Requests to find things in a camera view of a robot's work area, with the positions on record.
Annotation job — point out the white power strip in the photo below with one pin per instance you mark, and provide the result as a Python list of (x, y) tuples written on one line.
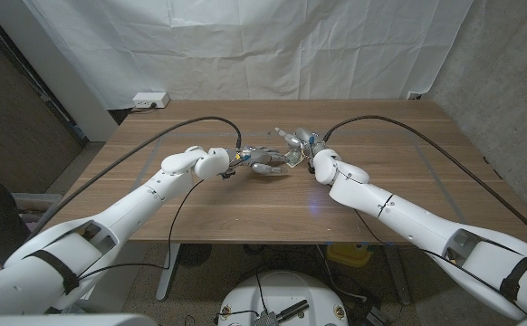
[(150, 99)]

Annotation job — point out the black tool on torso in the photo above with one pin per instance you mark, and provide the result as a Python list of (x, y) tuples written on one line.
[(293, 310)]

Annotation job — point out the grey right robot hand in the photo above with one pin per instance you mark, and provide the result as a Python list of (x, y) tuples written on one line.
[(306, 138)]

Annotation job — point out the one dollar bill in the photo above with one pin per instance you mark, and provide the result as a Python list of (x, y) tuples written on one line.
[(295, 159)]

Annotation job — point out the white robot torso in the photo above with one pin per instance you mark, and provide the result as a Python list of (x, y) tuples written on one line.
[(286, 292)]

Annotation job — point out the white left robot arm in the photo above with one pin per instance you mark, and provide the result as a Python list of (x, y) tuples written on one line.
[(109, 226)]

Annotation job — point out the grey metal heat sink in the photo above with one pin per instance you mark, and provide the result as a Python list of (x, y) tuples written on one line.
[(266, 319)]

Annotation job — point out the white creased backdrop sheet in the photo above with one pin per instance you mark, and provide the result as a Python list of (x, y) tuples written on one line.
[(245, 50)]

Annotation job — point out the yellow plastic container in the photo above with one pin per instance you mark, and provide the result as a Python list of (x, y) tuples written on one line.
[(347, 254)]

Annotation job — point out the white table leg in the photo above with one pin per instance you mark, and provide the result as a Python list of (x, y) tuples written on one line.
[(169, 271)]

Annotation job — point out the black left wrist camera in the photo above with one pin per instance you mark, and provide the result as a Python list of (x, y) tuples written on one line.
[(228, 173)]

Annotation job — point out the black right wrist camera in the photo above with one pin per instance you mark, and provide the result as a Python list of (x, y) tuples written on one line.
[(311, 166)]

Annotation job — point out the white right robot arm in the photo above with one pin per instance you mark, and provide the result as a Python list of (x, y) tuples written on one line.
[(417, 222)]

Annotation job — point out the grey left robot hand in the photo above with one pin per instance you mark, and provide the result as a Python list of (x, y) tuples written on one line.
[(259, 156)]

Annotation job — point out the clear plastic storage bin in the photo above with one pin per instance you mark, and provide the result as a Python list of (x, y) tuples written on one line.
[(37, 201)]

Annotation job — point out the dark brown door panel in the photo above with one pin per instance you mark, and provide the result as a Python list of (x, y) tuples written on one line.
[(14, 127)]

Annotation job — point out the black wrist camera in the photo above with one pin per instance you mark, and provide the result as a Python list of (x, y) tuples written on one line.
[(228, 173), (311, 166)]

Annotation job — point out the round black fan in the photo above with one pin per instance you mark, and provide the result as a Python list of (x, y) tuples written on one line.
[(194, 254)]

